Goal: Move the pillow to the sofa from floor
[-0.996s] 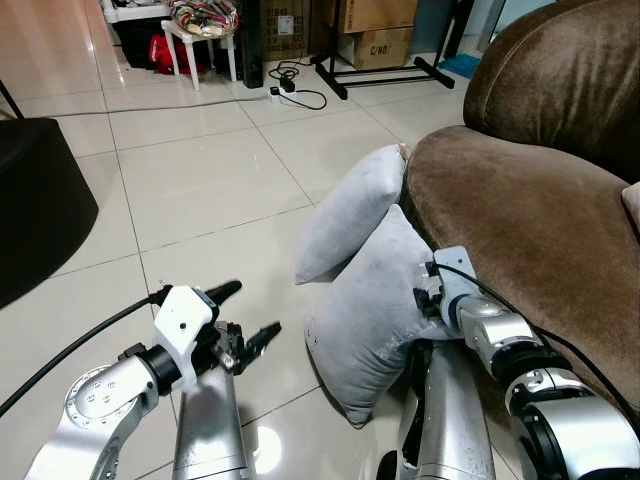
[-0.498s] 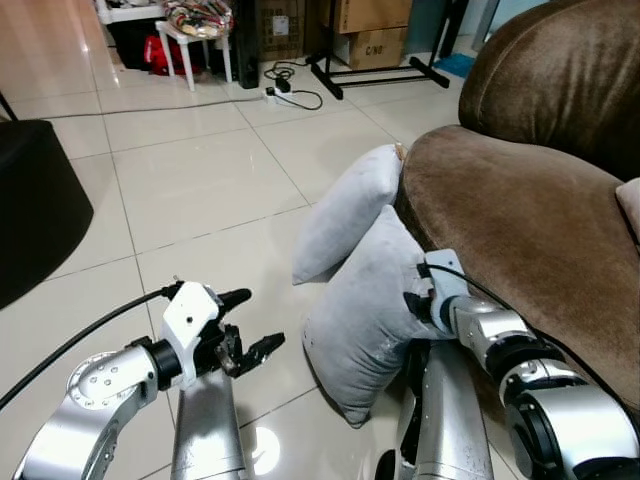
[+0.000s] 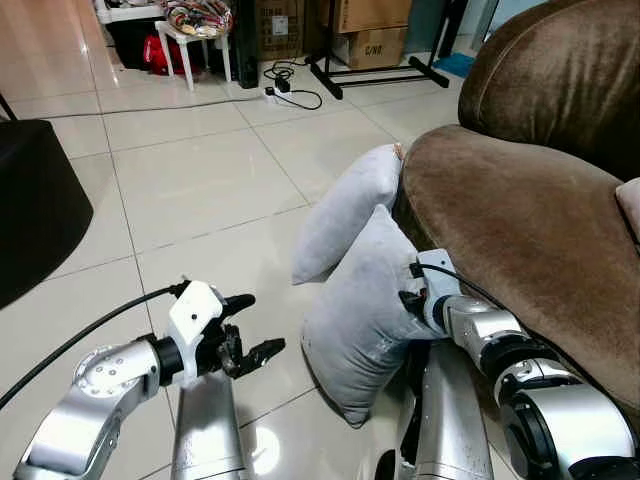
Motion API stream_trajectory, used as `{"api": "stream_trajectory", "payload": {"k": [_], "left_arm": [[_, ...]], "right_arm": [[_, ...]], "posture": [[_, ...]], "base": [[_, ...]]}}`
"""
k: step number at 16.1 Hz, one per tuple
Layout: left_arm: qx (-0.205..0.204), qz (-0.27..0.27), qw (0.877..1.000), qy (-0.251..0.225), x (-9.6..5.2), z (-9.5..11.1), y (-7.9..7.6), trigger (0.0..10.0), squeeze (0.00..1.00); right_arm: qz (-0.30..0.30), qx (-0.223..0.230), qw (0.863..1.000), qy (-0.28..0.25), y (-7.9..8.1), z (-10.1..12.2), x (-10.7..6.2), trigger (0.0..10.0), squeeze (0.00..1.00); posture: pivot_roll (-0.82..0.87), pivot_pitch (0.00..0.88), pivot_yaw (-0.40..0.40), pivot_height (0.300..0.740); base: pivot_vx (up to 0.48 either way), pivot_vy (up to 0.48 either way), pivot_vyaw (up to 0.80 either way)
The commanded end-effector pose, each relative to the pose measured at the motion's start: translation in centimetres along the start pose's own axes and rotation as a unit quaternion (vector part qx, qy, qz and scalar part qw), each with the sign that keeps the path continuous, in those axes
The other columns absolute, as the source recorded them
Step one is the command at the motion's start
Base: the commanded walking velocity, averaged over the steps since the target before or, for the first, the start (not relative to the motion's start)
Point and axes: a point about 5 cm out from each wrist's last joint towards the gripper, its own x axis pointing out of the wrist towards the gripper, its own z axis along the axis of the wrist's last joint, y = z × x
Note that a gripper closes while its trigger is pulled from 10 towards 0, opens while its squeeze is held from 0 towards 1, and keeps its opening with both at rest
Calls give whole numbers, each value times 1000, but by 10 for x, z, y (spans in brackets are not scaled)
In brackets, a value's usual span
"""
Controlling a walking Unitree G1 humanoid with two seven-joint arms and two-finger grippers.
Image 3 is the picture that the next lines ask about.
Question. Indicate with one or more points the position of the grey pillow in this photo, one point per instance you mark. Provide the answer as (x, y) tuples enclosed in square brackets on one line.
[(345, 210), (365, 310)]

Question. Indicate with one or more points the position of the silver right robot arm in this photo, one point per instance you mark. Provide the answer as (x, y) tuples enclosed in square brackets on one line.
[(560, 410)]

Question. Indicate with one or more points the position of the brown velvet sofa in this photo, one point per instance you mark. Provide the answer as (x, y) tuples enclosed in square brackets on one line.
[(530, 210)]

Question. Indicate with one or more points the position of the pink pillow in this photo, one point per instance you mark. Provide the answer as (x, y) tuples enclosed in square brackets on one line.
[(630, 205)]

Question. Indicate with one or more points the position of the black metal floor stand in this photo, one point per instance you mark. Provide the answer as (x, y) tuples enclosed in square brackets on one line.
[(375, 76)]

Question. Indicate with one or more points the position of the silver left robot leg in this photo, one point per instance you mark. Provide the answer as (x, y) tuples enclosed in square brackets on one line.
[(208, 430)]

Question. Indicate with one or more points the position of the silver robot leg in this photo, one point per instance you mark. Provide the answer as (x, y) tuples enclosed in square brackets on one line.
[(208, 430), (450, 420)]

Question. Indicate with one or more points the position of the silver right robot leg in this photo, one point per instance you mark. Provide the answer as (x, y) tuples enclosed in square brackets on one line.
[(450, 420)]

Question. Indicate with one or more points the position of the white power strip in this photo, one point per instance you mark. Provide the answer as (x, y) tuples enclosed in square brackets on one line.
[(275, 93)]

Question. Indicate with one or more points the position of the black round furniture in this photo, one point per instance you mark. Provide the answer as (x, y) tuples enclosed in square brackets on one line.
[(35, 205)]

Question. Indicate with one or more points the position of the blue mat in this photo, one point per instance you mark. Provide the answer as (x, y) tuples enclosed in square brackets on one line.
[(455, 65)]

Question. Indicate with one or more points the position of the printed cardboard box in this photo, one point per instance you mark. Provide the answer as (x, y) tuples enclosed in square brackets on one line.
[(375, 50)]

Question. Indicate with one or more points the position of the red bag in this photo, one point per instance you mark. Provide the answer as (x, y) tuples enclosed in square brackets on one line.
[(160, 55)]

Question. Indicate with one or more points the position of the tall black speaker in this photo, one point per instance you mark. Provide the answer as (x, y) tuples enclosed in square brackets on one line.
[(245, 40)]

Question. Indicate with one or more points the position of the white plastic stool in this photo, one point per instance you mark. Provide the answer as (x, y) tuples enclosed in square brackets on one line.
[(190, 40)]

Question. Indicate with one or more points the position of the dark brown cardboard box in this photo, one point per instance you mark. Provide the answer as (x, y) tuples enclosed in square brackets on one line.
[(280, 28)]

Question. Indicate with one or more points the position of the colourful patterned bag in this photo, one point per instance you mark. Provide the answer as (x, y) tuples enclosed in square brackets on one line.
[(198, 16)]

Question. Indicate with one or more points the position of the plain cardboard box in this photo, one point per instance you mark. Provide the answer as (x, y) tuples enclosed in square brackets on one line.
[(375, 14)]

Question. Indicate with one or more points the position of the white basket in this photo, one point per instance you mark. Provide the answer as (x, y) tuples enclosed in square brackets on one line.
[(125, 12)]

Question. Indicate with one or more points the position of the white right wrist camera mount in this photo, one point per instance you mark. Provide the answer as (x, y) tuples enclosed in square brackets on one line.
[(438, 280)]

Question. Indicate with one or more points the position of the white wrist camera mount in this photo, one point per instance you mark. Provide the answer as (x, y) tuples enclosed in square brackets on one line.
[(438, 280), (192, 310)]

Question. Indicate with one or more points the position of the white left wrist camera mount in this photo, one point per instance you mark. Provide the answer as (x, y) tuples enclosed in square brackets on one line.
[(192, 310)]

